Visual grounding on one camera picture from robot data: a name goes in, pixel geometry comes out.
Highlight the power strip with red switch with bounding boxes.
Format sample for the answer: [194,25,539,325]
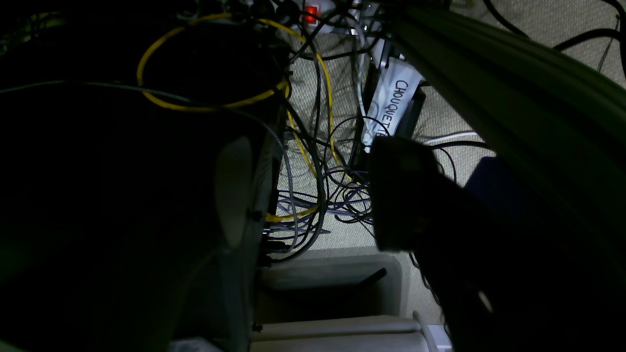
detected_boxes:
[270,0,384,36]

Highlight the yellow cable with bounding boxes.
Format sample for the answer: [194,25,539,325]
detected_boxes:
[136,13,362,223]

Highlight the tangled grey cables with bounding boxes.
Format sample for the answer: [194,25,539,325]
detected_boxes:
[264,166,377,245]

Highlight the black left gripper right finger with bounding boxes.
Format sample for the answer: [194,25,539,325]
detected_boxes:
[369,136,625,352]

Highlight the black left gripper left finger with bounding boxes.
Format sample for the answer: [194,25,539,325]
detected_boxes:
[1,14,289,352]

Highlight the white labelled power adapter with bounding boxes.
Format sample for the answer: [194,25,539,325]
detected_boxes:
[361,57,423,153]

